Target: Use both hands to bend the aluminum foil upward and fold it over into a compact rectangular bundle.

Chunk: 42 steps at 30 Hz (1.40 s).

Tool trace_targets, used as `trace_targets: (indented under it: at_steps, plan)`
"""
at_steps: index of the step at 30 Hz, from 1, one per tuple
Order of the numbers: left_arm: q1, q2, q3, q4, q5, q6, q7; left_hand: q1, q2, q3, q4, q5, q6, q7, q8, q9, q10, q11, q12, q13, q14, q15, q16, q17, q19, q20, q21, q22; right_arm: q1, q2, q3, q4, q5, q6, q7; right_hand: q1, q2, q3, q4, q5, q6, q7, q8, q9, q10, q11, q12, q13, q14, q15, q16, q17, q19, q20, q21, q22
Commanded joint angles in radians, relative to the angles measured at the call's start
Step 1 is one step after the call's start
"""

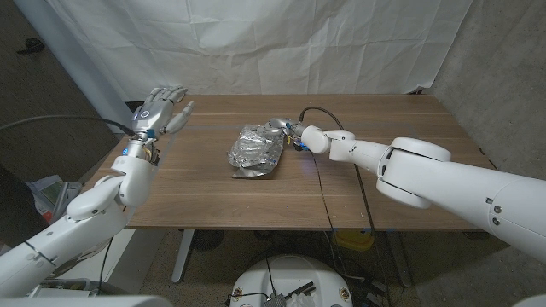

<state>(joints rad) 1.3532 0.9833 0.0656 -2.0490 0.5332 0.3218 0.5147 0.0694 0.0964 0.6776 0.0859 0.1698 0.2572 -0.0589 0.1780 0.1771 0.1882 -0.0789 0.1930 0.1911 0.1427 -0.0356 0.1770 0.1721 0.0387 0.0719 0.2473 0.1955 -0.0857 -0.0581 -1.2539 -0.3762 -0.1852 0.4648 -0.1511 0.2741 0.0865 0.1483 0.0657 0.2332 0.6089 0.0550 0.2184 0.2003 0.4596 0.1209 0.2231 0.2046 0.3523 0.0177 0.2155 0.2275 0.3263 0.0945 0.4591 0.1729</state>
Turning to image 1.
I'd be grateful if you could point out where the crinkled aluminum foil sheet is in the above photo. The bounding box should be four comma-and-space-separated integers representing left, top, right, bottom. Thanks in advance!
227, 122, 286, 179

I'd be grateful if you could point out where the white creased backdrop sheet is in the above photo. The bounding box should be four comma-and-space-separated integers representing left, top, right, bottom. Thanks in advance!
12, 0, 473, 134

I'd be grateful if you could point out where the grey table leg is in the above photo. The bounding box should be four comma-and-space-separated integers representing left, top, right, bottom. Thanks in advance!
386, 232, 414, 287

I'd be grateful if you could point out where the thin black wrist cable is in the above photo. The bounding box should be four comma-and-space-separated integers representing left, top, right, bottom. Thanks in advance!
309, 151, 342, 261
96, 236, 115, 296

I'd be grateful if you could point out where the yellow plastic container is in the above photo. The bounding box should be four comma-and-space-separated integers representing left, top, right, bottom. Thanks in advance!
331, 229, 375, 252

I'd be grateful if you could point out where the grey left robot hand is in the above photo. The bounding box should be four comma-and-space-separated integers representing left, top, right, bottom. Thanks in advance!
131, 84, 195, 142

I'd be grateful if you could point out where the pile of boxes and papers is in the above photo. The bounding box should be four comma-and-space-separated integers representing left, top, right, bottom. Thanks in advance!
25, 174, 83, 225

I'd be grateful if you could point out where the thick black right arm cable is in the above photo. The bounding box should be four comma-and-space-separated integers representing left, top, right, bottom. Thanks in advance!
298, 106, 346, 131

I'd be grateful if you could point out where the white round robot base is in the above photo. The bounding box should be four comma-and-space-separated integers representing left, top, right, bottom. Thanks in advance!
229, 254, 354, 307

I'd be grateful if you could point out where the thin black left wrist cable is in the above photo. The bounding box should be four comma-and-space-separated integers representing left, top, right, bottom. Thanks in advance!
96, 236, 115, 296

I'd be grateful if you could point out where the person in dark clothing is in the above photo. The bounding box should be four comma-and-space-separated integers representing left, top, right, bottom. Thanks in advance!
0, 165, 48, 248

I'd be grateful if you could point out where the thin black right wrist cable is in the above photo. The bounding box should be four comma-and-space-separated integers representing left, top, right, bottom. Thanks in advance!
309, 151, 342, 261

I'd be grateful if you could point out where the white table leg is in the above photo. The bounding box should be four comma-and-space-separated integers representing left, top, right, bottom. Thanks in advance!
171, 229, 196, 284

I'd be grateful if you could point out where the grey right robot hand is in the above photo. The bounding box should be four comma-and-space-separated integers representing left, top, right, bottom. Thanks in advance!
262, 117, 309, 142

